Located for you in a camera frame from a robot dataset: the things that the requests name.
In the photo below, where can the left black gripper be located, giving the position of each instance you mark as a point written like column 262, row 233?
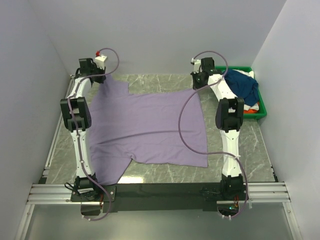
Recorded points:
column 95, row 67

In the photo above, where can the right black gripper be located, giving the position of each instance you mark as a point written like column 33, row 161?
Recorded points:
column 195, row 85

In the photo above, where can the purple t shirt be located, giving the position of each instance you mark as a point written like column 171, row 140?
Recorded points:
column 152, row 128

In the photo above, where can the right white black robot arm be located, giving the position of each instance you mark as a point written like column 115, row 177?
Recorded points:
column 228, row 119

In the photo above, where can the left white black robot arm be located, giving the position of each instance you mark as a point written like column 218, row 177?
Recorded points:
column 77, row 120

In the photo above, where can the dark blue t shirt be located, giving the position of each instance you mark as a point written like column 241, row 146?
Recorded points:
column 241, row 85

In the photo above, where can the orange t shirt in bin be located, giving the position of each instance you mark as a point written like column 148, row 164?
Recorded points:
column 250, row 111

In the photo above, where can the green plastic bin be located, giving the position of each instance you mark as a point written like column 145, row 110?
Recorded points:
column 239, row 82

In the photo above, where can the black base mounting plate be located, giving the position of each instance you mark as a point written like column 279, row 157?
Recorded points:
column 162, row 197

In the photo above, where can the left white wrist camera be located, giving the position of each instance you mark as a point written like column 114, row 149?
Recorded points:
column 100, row 60

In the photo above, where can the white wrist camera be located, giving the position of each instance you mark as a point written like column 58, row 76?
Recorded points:
column 100, row 60
column 196, row 65

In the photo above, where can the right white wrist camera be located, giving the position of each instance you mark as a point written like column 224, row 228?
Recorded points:
column 196, row 65

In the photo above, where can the aluminium rail frame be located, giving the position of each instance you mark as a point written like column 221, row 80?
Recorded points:
column 264, row 188

